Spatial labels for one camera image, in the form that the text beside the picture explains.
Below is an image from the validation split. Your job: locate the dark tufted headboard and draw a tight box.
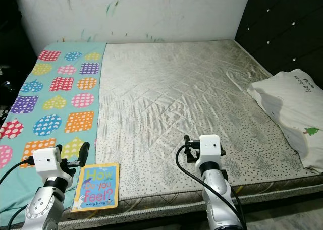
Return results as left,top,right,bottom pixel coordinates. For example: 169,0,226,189
235,0,323,79

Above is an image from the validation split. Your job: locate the yellow blue children's book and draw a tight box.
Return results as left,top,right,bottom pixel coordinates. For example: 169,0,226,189
71,162,120,212

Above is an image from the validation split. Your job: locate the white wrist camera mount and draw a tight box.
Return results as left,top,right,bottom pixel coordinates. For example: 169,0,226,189
197,134,223,175
33,147,74,188

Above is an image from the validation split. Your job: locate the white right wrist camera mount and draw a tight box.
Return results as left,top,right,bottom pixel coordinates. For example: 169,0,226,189
197,134,223,175

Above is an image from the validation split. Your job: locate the white pillow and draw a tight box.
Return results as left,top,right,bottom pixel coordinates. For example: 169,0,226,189
247,68,323,173

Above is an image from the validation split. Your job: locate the teal colourful patterned mat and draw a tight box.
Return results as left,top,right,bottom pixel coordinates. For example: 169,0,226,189
0,42,106,225

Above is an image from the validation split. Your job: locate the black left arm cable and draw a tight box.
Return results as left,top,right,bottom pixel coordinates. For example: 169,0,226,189
0,159,37,225

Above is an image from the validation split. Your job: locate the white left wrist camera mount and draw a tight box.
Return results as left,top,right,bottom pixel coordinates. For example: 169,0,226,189
33,147,74,188

